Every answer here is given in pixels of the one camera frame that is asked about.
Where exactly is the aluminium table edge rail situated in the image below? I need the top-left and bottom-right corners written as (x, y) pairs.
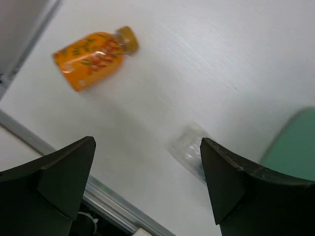
top-left (0, 112), bottom-right (171, 236)

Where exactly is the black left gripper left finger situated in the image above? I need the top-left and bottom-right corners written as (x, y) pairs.
top-left (0, 136), bottom-right (96, 236)

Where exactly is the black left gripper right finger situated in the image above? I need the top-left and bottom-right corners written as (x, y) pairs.
top-left (200, 138), bottom-right (315, 236)

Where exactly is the green plastic bin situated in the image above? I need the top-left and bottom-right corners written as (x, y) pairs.
top-left (260, 107), bottom-right (315, 181)

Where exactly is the clear bottle green label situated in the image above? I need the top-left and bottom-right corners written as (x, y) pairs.
top-left (167, 123), bottom-right (209, 184)

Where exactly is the orange juice bottle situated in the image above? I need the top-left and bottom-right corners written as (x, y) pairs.
top-left (52, 26), bottom-right (139, 92)

